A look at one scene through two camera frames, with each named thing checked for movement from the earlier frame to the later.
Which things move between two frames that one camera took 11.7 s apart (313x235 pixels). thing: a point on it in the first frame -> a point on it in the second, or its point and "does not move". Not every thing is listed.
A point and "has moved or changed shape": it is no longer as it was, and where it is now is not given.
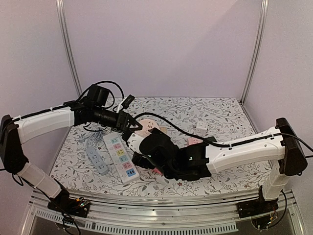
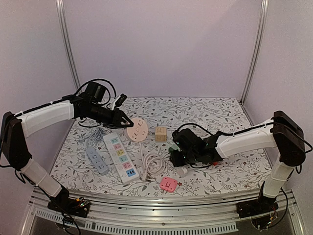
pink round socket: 147,124 has moved or changed shape
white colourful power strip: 122,162 does not move
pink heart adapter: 155,170 has moved or changed shape
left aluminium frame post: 59,4 does not move
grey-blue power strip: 97,160 does not move
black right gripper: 138,159 -> 176,160
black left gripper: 123,119 -> 116,119
